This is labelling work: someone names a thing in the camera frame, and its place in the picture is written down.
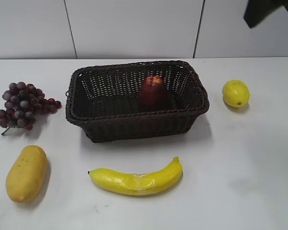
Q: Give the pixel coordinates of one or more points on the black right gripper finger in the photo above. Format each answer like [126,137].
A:
[257,10]

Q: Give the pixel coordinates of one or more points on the red apple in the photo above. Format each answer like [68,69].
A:
[153,94]

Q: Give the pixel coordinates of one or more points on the black woven basket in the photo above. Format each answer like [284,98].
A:
[104,100]

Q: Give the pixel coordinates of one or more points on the yellow lemon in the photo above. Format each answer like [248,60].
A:
[236,93]

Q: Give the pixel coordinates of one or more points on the yellow banana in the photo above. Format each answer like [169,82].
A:
[138,184]

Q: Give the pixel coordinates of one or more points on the purple grape bunch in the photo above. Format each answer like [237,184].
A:
[23,104]

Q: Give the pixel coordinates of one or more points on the yellow mango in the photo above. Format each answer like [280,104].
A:
[27,174]

